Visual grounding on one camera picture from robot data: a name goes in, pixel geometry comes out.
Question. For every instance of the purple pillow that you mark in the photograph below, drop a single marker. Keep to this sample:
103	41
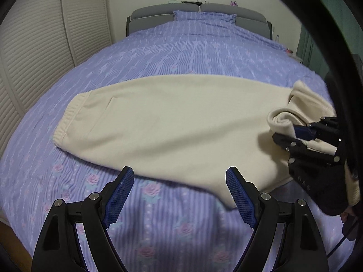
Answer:
204	16

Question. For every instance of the white nightstand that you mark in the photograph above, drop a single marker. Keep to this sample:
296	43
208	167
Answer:
296	58

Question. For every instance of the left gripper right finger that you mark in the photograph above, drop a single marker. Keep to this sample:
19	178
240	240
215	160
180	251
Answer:
301	248

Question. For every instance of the green curtain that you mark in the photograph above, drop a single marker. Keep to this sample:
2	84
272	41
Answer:
309	52

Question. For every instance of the person's right hand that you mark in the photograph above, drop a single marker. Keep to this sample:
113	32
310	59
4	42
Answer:
348	212

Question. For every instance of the grey padded headboard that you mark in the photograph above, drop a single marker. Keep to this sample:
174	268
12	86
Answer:
153	16

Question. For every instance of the cream pants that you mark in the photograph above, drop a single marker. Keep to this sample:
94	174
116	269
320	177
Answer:
191	128

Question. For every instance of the white louvered wardrobe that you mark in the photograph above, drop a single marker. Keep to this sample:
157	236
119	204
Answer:
41	40

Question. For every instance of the purple floral bed cover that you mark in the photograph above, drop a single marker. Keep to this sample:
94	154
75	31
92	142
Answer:
163	226

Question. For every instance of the dark item on headboard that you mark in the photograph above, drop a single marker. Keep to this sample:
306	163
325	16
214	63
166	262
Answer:
193	2

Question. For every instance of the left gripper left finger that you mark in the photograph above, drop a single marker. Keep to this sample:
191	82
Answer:
58	247

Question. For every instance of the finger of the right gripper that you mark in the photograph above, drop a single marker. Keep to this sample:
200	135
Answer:
306	133
288	143

